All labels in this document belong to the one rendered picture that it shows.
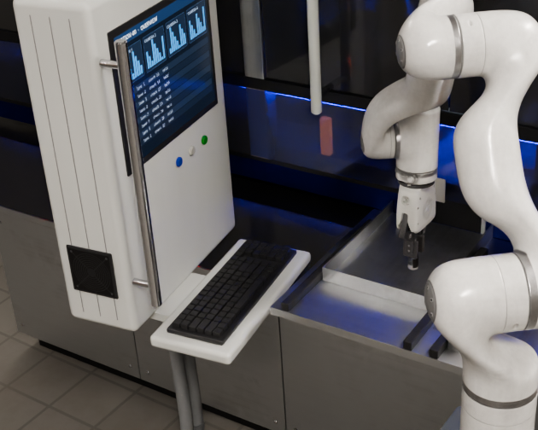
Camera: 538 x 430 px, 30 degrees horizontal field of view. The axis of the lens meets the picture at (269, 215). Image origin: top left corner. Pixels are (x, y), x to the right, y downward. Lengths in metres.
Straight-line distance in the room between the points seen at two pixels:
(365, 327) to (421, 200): 0.28
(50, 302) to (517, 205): 2.12
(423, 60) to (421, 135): 0.45
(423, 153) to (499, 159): 0.48
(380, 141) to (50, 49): 0.66
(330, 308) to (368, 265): 0.18
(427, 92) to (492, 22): 0.31
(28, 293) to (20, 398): 0.35
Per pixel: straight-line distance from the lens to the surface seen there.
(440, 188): 2.27
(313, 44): 2.20
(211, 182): 2.42
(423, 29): 1.56
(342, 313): 2.11
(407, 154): 2.00
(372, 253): 2.30
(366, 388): 2.71
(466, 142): 1.55
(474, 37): 1.57
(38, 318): 3.47
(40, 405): 3.39
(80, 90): 1.98
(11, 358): 3.63
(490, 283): 1.50
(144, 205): 2.04
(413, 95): 1.87
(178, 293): 2.35
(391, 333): 2.05
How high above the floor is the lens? 2.10
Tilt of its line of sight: 29 degrees down
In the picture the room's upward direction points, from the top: 4 degrees counter-clockwise
